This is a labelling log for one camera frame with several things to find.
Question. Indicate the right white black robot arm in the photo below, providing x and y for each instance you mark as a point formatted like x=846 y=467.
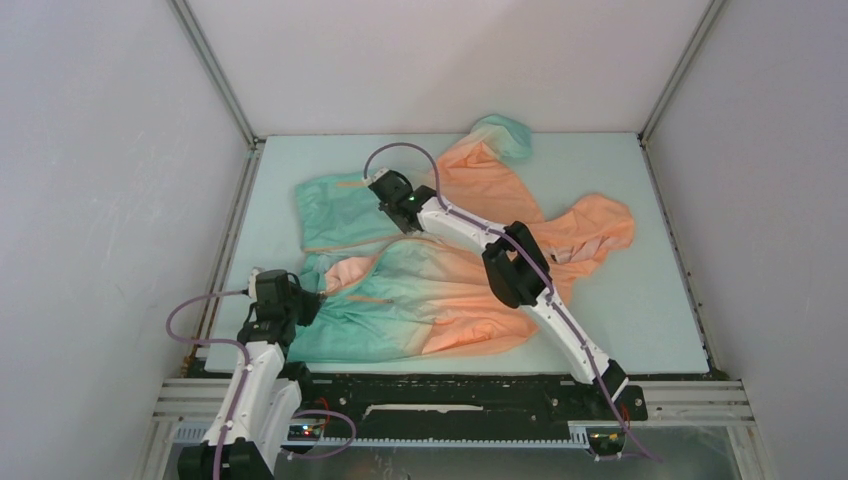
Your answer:
x=516 y=270

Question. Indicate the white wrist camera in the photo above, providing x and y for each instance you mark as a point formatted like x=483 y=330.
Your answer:
x=376 y=176
x=251 y=290

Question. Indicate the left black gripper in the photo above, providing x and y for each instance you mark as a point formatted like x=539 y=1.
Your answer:
x=312 y=303

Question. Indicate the teal and orange gradient jacket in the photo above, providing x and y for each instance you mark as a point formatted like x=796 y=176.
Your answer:
x=391 y=296

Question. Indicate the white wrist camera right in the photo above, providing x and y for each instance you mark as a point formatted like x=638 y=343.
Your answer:
x=376 y=176

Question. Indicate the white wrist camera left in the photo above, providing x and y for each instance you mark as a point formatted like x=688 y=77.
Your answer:
x=251 y=290

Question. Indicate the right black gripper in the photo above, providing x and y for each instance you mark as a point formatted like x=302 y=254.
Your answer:
x=389 y=209

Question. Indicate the light foam table mat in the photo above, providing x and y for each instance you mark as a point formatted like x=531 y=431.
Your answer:
x=635 y=305

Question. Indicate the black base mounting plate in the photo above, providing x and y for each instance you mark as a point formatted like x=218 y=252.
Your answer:
x=465 y=408

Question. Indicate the aluminium frame rail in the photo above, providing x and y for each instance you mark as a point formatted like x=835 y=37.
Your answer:
x=700 y=402

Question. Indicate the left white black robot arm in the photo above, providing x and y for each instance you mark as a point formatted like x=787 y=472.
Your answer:
x=247 y=433

